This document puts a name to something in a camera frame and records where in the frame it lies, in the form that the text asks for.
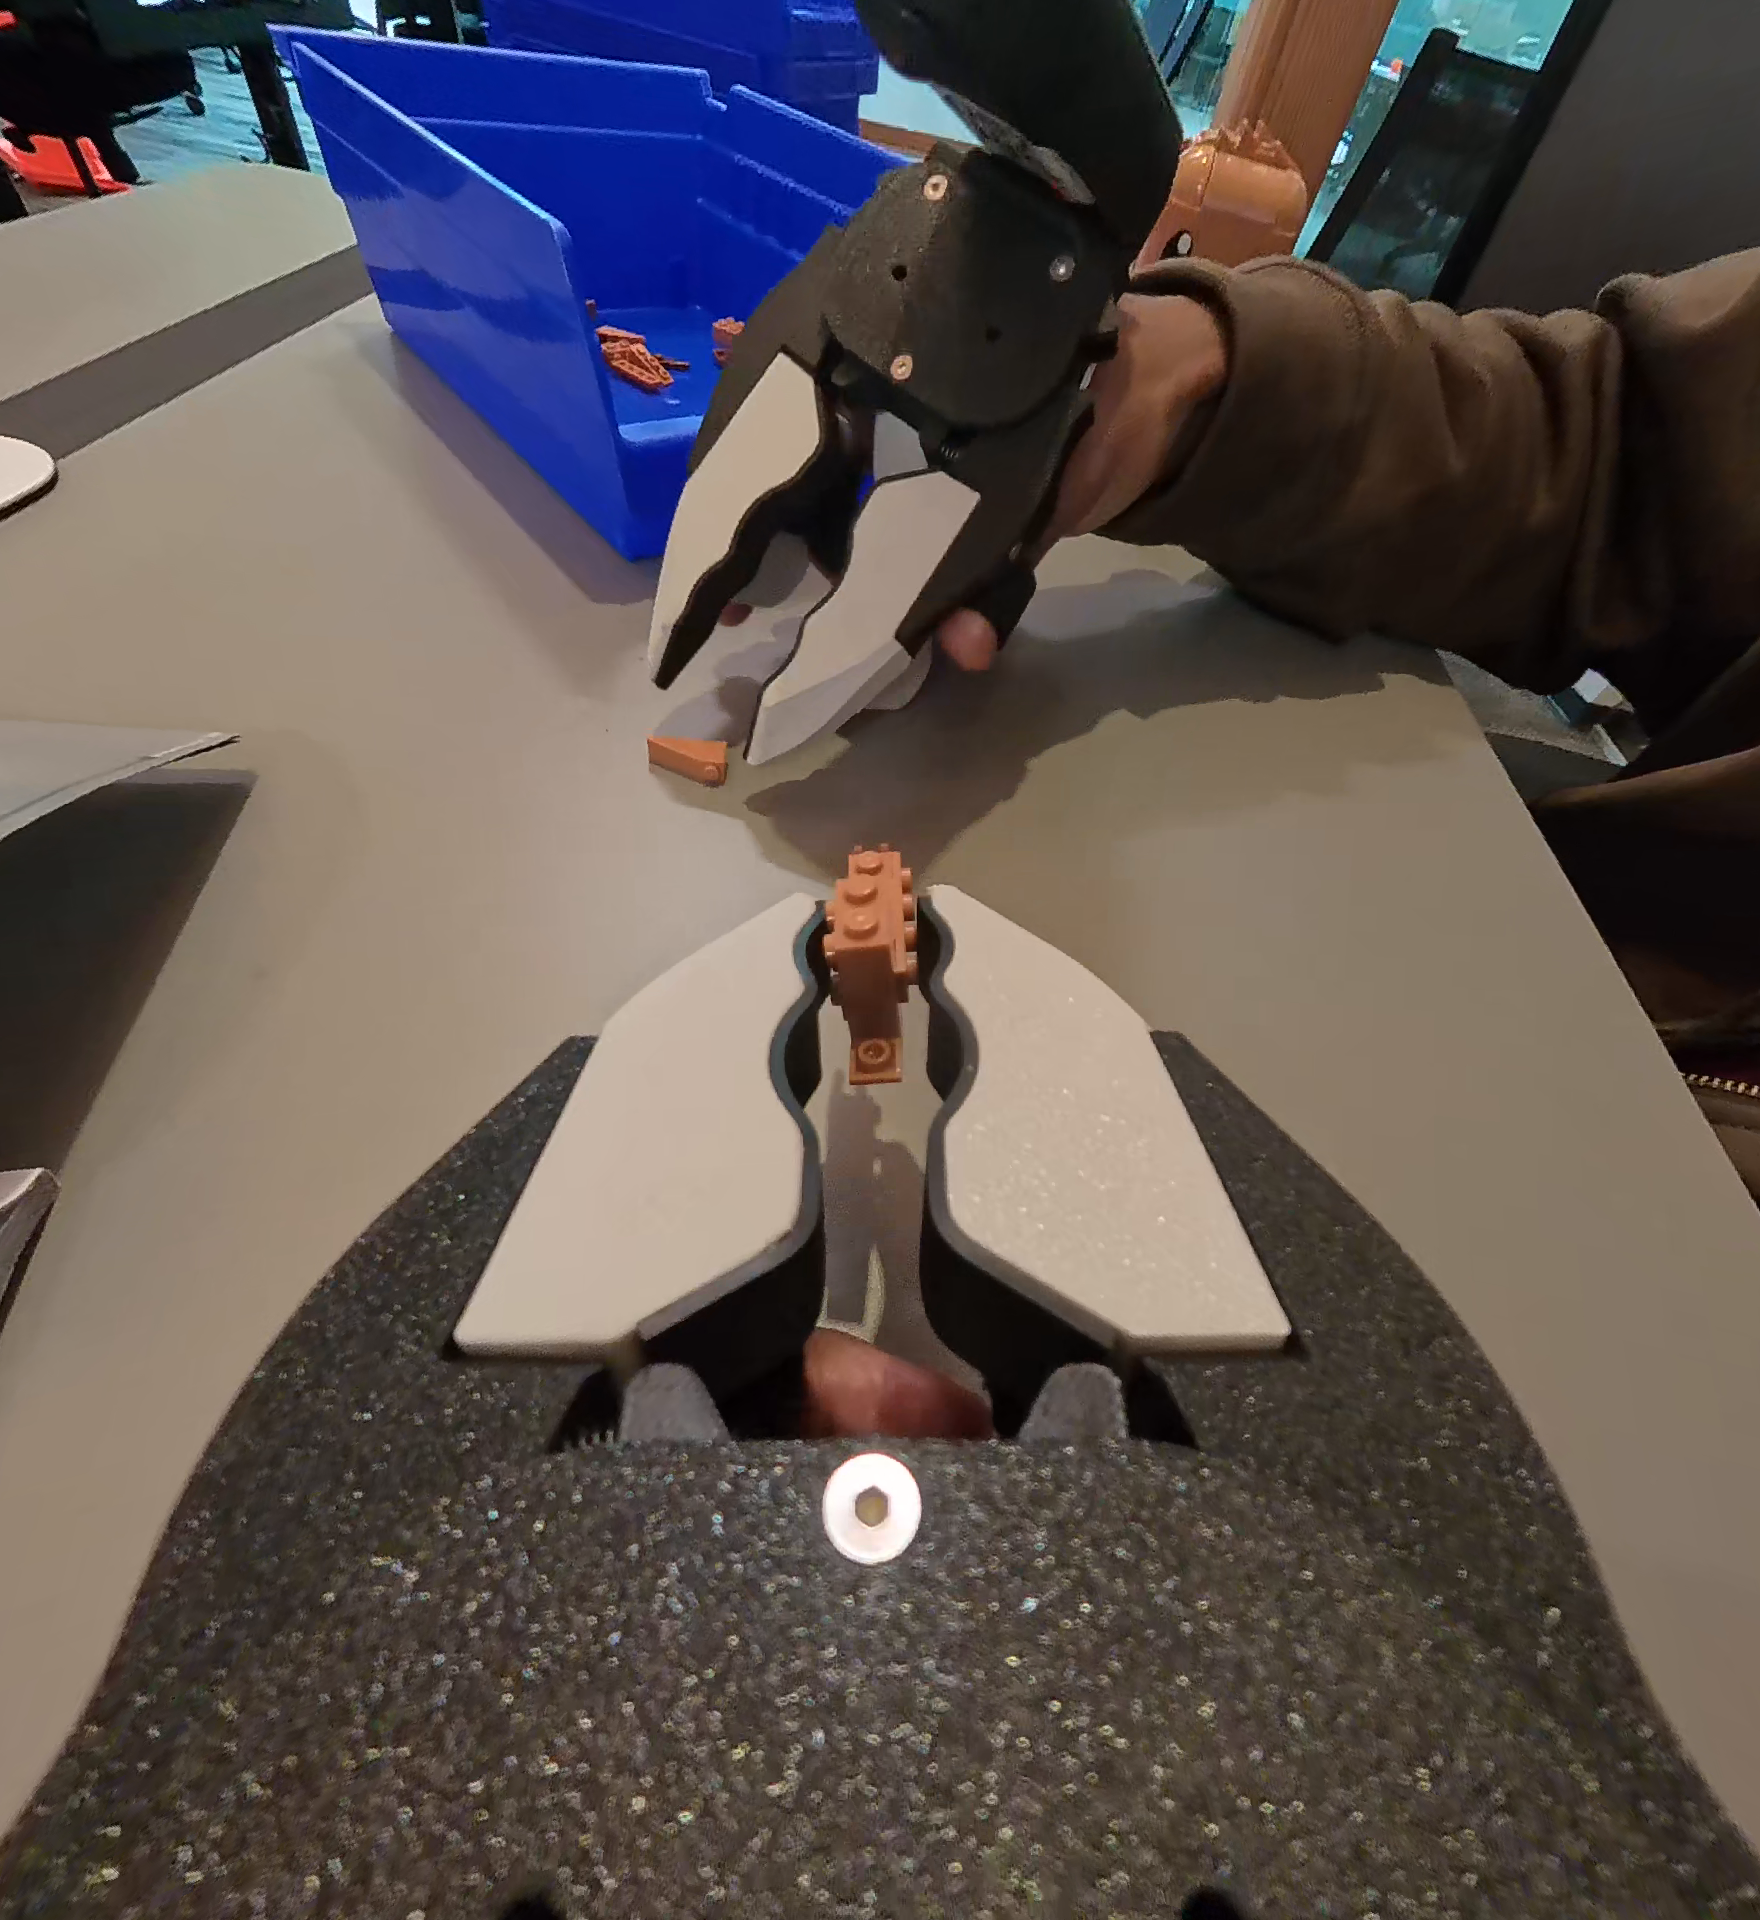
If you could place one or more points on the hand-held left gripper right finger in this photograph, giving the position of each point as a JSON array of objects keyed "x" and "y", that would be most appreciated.
[{"x": 1106, "y": 1171}]

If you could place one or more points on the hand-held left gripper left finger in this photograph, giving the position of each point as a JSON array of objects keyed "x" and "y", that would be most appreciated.
[{"x": 655, "y": 1185}]

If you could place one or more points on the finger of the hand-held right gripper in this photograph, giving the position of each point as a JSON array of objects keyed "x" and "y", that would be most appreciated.
[
  {"x": 881, "y": 600},
  {"x": 738, "y": 511}
]

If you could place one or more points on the heap of orange bricks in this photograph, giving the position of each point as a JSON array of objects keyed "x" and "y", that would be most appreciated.
[{"x": 641, "y": 355}]

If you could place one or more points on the small orange plate brick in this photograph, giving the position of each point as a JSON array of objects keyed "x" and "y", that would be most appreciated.
[{"x": 693, "y": 757}]

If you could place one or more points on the brown brick assembly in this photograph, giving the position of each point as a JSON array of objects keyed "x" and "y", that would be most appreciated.
[{"x": 875, "y": 1037}]

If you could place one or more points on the orange brown square brick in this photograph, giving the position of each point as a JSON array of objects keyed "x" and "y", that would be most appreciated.
[{"x": 875, "y": 917}]

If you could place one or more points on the blue plastic bin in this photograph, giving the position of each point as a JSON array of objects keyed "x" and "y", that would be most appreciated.
[{"x": 490, "y": 211}]

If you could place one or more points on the person's right forearm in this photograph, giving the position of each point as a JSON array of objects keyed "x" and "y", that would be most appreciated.
[{"x": 1482, "y": 450}]

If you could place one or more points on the grey desk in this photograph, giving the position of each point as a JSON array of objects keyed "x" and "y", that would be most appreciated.
[{"x": 370, "y": 751}]

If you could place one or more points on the brown plush toy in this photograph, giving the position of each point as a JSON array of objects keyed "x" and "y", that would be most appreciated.
[{"x": 1255, "y": 151}]

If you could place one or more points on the stack of blue bins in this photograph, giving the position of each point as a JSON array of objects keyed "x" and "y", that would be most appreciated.
[{"x": 702, "y": 45}]

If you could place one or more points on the person's dark jacket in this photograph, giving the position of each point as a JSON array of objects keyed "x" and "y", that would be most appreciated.
[{"x": 1721, "y": 932}]

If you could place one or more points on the black computer monitor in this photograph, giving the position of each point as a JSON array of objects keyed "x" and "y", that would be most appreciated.
[{"x": 1662, "y": 136}]

